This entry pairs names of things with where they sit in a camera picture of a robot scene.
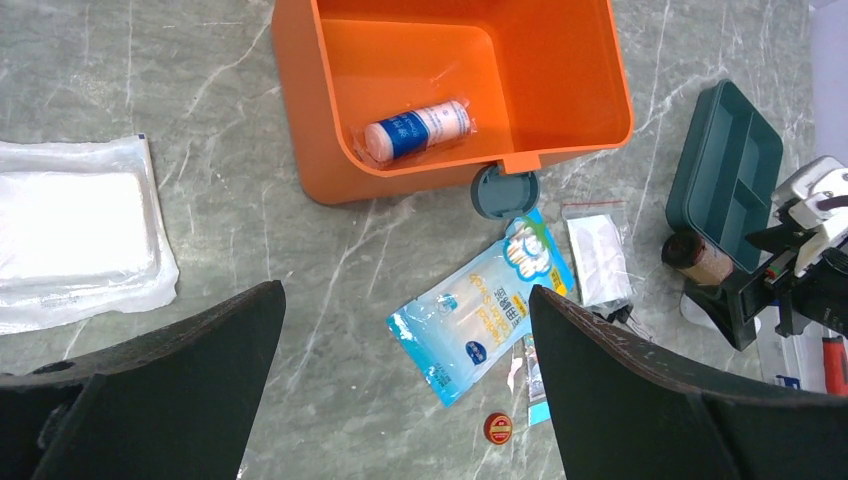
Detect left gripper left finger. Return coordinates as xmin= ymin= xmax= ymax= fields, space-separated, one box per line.
xmin=1 ymin=280 xmax=286 ymax=479

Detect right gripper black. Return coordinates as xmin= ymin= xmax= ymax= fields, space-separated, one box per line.
xmin=683 ymin=225 xmax=842 ymax=351

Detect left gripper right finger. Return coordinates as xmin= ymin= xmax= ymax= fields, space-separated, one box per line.
xmin=529 ymin=286 xmax=847 ymax=479

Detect clear zip bag white pads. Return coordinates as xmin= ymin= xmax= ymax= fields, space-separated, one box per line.
xmin=561 ymin=200 xmax=639 ymax=318

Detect orange medicine box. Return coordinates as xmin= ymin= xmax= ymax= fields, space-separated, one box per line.
xmin=271 ymin=1 xmax=634 ymax=205

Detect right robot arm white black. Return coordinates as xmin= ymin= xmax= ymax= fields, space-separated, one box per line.
xmin=684 ymin=225 xmax=847 ymax=351

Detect small teal bandage pack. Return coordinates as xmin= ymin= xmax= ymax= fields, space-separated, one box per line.
xmin=506 ymin=334 xmax=551 ymax=427

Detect clear plastic case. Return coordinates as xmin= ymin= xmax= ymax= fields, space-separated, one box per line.
xmin=756 ymin=306 xmax=829 ymax=393

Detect teal plastic tray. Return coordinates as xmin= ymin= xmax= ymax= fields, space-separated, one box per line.
xmin=665 ymin=79 xmax=783 ymax=272

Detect blue cotton swab pack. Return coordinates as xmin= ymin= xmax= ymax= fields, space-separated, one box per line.
xmin=386 ymin=210 xmax=574 ymax=407

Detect white gauze pack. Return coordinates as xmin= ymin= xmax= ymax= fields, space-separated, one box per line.
xmin=1 ymin=134 xmax=179 ymax=334

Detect black handled scissors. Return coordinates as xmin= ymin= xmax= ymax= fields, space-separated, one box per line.
xmin=598 ymin=302 xmax=655 ymax=342

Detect red handled adjustable wrench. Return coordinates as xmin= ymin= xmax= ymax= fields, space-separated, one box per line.
xmin=822 ymin=336 xmax=848 ymax=396

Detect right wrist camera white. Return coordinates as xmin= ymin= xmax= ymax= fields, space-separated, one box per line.
xmin=771 ymin=155 xmax=847 ymax=278

